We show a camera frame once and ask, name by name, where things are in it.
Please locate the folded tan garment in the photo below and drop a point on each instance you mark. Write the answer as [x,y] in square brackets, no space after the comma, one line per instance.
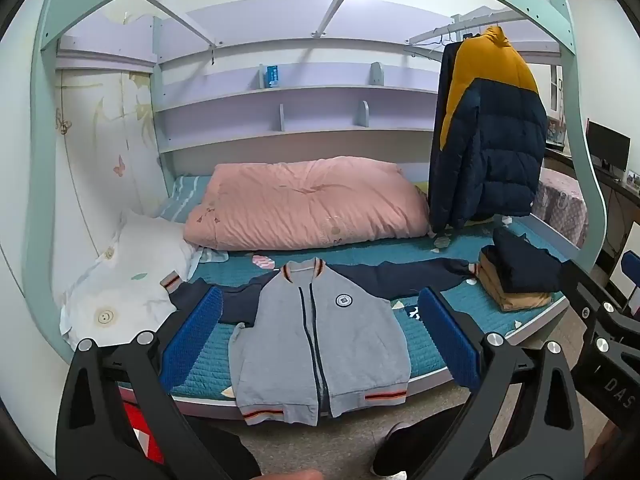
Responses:
[505,296]

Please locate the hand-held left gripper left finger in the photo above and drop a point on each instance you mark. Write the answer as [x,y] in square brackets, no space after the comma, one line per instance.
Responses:
[195,340]

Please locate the lilac wall shelf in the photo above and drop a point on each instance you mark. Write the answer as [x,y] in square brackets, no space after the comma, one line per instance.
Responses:
[300,75]

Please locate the pink quilt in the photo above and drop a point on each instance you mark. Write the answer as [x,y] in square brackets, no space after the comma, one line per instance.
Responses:
[300,205]

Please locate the teal quilted bed pad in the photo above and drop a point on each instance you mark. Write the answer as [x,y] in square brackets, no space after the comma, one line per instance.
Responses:
[475,302]

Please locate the red patterned object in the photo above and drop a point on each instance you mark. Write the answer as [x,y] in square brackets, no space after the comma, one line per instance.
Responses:
[142,435]

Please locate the white clothes rail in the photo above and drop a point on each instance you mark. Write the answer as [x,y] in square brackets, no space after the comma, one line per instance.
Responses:
[435,35]

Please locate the small blue box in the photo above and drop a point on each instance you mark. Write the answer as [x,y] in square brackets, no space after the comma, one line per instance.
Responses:
[273,76]

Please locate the blue striped pillow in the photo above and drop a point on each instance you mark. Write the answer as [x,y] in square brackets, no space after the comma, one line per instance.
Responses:
[185,195]

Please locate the teal bed frame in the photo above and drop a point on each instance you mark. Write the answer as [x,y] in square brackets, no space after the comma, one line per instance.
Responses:
[45,110]

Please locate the white butterfly wardrobe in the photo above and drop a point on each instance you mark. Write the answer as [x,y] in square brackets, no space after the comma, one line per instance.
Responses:
[100,160]

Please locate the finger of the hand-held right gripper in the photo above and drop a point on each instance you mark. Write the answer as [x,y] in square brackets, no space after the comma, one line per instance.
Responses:
[587,292]

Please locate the dark desk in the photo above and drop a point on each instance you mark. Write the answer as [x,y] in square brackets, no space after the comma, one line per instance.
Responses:
[617,182]

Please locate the folded navy garment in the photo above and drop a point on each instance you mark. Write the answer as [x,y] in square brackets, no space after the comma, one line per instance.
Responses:
[525,265]

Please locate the yellow and navy puffer jacket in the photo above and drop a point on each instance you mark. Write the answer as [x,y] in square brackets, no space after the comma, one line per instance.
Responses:
[490,150]

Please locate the black computer monitor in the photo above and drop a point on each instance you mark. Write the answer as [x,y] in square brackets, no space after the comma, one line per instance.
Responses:
[607,145]

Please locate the white pillow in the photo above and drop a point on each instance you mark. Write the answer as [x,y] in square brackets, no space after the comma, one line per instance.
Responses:
[135,280]

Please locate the grey and navy zip jacket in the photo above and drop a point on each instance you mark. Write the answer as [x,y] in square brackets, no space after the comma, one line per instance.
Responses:
[320,350]

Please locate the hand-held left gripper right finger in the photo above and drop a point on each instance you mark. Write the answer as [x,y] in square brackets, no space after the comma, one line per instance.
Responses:
[447,340]

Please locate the light blue striped cloth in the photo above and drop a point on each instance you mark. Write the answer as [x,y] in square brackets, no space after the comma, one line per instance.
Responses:
[212,256]

